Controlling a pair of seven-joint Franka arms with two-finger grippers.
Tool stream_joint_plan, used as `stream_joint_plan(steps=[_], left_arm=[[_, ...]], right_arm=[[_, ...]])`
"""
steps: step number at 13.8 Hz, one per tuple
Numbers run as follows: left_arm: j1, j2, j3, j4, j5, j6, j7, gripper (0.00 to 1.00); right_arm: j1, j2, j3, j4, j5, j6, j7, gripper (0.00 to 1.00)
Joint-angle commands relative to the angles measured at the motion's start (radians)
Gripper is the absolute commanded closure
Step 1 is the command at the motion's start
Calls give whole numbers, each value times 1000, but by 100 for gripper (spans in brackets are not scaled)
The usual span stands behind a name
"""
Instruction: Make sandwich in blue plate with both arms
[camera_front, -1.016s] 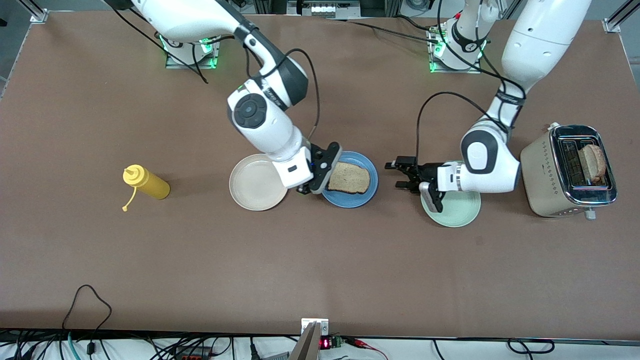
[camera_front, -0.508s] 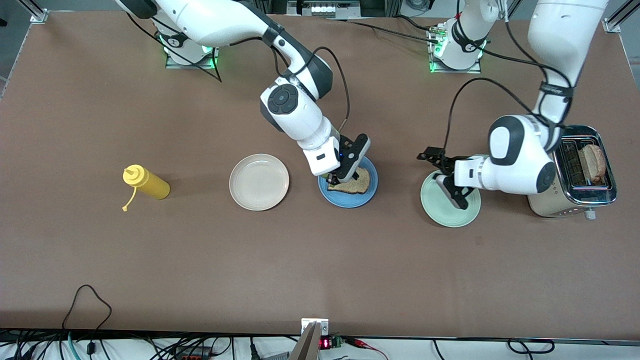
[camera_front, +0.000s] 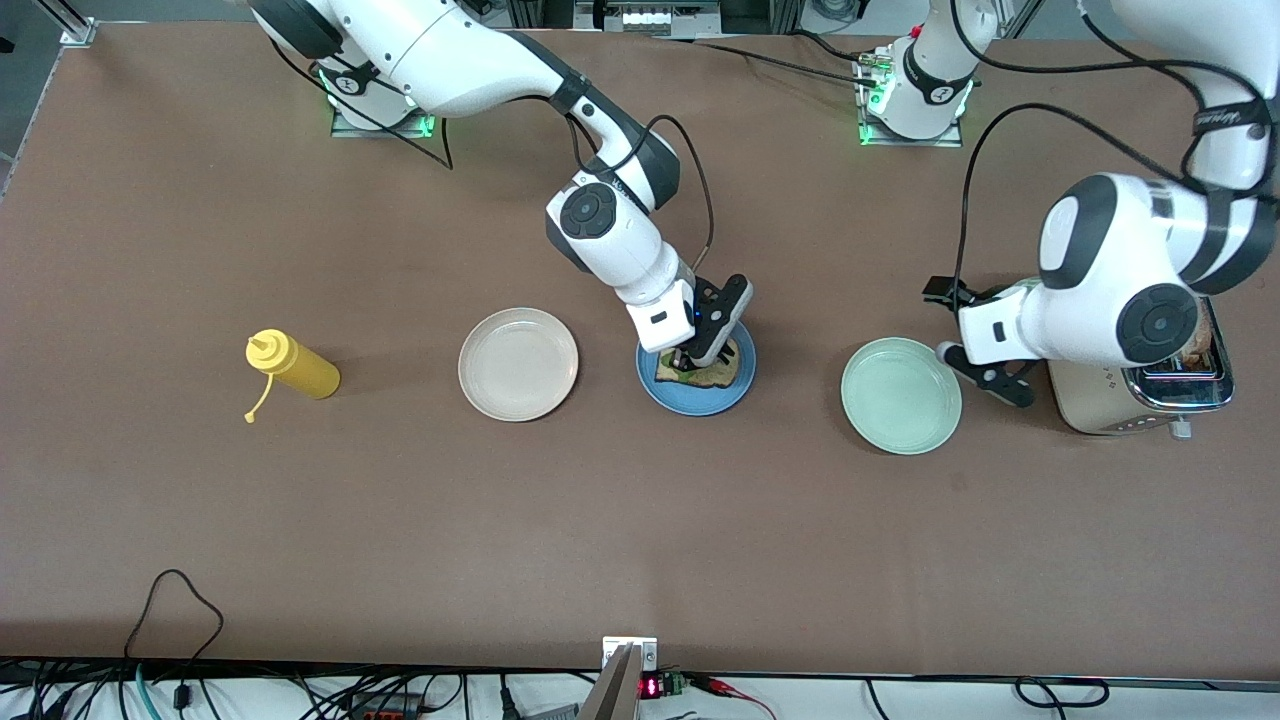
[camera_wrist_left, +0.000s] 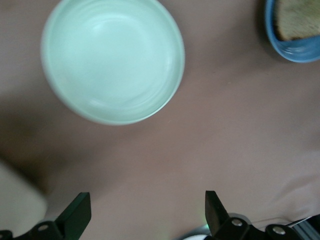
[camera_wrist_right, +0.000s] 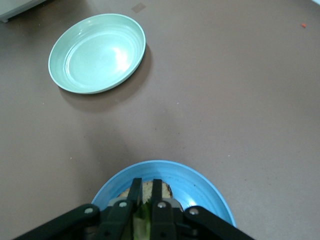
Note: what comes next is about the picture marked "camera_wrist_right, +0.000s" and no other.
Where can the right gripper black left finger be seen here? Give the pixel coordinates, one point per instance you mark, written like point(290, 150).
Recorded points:
point(117, 220)

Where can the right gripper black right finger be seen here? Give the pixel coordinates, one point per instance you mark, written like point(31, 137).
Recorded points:
point(165, 222)

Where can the green lettuce leaf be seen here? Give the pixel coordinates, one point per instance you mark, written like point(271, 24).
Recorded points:
point(142, 225)

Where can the brown bread slice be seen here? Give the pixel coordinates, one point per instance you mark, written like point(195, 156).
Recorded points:
point(147, 190)

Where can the blue round plate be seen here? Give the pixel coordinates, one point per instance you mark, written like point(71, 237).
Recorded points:
point(200, 190)

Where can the pale green round plate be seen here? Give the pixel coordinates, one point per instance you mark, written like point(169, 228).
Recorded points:
point(100, 55)

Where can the champagne metal toaster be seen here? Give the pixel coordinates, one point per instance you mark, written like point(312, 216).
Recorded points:
point(15, 7)

